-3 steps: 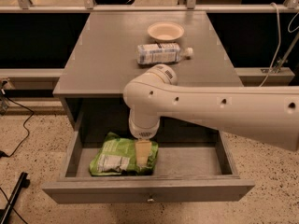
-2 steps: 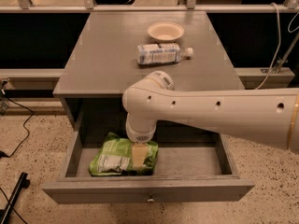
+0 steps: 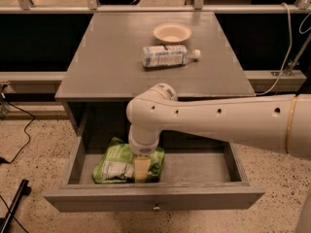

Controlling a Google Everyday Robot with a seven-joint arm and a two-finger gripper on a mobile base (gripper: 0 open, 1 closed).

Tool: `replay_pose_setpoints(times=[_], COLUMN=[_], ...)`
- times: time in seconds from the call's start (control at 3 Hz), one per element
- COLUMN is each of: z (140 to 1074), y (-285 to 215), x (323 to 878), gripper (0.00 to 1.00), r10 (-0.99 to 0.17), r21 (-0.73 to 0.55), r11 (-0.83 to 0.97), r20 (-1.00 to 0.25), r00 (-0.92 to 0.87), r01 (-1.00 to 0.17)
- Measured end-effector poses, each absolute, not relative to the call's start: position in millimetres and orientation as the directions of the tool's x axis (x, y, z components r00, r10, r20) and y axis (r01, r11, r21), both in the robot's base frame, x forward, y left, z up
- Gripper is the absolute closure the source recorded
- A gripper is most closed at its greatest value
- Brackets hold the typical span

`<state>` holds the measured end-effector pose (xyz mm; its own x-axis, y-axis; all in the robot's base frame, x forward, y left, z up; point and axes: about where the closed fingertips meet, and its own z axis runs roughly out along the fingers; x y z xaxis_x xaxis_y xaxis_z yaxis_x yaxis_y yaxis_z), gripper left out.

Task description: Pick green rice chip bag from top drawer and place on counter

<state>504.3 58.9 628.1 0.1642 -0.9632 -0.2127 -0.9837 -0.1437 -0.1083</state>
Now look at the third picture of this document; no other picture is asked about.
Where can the metal railing frame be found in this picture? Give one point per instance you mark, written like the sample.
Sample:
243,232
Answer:
152,0

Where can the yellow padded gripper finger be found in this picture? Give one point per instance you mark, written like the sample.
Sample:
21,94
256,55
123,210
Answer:
141,168

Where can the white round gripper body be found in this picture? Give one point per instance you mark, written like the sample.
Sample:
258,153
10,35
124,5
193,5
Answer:
145,149

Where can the grey open top drawer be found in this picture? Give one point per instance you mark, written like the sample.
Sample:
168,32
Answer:
198,174

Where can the metal bracket on left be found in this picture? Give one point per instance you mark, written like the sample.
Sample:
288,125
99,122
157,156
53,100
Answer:
4,109

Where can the clear plastic water bottle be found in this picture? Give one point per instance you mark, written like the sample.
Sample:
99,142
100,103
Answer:
168,56

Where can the black metal floor stand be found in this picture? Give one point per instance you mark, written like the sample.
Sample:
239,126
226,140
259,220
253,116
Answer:
23,190

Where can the white paper bowl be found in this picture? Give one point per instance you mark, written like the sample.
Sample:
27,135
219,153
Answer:
172,33

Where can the grey wooden cabinet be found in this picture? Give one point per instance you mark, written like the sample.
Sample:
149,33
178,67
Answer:
107,65

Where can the green rice chip bag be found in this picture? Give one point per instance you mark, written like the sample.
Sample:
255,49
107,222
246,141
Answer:
117,164

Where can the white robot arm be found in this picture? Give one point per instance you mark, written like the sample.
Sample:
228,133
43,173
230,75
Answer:
280,123

